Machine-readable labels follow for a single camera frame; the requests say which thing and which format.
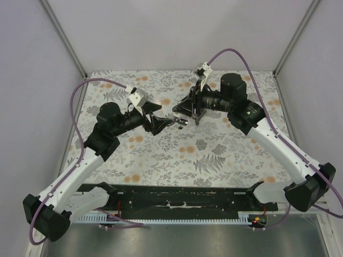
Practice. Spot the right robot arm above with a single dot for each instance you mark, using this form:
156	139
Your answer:
309	179

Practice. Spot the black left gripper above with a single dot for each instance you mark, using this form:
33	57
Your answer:
147	122

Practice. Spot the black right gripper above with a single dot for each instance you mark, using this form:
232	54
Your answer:
195	105

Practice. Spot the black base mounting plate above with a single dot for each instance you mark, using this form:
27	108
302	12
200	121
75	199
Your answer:
134	198

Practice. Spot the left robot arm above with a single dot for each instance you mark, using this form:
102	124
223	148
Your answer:
53	210

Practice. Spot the white slotted cable duct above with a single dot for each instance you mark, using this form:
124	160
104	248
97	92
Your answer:
102	218

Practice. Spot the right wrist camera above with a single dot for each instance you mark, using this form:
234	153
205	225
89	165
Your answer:
203	72

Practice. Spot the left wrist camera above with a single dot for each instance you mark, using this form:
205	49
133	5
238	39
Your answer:
137	97

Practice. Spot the aluminium frame post left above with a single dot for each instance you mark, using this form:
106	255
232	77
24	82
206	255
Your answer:
63	37

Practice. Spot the aluminium frame post right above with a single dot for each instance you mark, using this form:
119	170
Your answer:
310	12

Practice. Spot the bronze water faucet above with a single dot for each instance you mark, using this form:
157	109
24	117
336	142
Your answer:
199	113

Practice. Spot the aluminium frame post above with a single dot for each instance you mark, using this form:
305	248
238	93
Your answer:
310	12
63	37

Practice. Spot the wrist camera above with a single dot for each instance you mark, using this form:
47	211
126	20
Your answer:
203	72
137	97

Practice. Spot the floral patterned table mat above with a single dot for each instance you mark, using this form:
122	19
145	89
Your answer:
212	154

